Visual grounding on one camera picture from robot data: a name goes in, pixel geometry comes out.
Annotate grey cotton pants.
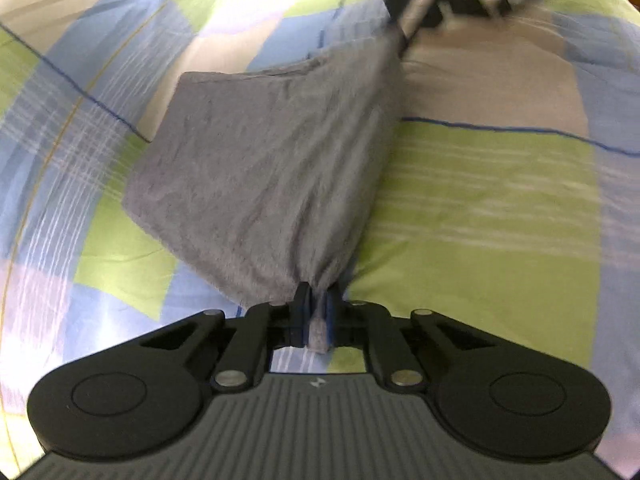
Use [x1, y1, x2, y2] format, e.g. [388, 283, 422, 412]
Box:
[120, 27, 409, 354]

